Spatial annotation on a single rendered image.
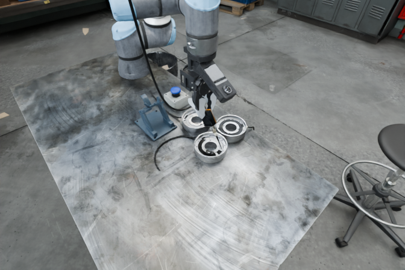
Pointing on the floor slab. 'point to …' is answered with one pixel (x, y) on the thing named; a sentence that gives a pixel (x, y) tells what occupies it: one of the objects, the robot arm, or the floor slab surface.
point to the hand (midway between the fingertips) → (207, 114)
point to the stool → (394, 137)
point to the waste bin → (160, 57)
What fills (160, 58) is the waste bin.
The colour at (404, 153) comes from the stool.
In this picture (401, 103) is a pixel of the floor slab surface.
